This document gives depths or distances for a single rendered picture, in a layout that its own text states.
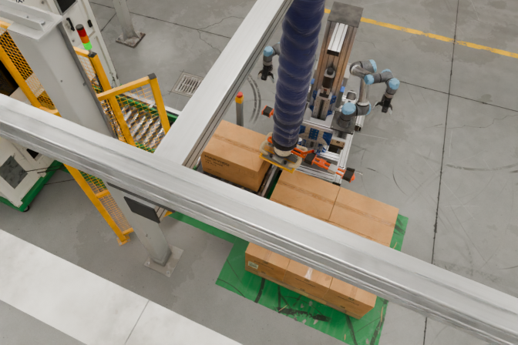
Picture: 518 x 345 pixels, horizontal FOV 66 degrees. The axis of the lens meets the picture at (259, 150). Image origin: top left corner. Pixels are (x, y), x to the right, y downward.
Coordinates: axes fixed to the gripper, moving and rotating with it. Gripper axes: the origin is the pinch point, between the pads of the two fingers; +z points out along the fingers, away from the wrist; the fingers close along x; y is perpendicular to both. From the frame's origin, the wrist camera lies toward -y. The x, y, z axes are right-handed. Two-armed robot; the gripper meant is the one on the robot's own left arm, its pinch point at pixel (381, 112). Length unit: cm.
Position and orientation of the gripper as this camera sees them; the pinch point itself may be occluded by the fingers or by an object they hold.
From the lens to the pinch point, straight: 345.4
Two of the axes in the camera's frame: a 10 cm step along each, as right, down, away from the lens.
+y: 3.2, -7.9, 5.2
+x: -9.5, -2.8, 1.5
